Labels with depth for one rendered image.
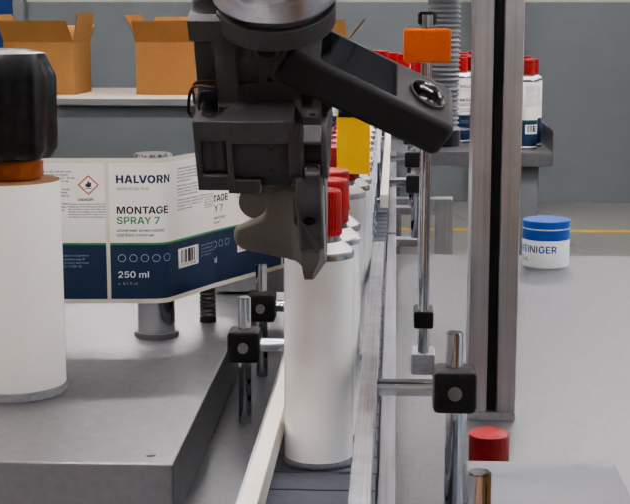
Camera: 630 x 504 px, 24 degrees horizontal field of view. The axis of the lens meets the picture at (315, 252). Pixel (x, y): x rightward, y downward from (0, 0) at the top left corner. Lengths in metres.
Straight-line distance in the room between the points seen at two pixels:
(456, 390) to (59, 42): 5.97
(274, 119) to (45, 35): 6.03
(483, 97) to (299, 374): 0.38
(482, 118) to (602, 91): 7.60
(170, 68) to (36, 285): 5.58
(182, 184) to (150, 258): 0.08
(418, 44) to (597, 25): 7.63
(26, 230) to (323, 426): 0.33
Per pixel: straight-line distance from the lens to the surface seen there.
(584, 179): 8.97
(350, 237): 1.11
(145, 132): 9.03
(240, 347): 1.34
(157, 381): 1.33
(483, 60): 1.33
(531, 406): 1.44
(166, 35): 6.79
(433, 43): 1.29
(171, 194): 1.47
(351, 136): 1.31
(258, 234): 0.94
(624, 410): 1.44
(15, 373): 1.27
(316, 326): 1.05
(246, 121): 0.87
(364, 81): 0.87
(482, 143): 1.34
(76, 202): 1.47
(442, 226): 3.20
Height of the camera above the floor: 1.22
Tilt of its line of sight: 10 degrees down
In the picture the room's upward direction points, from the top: straight up
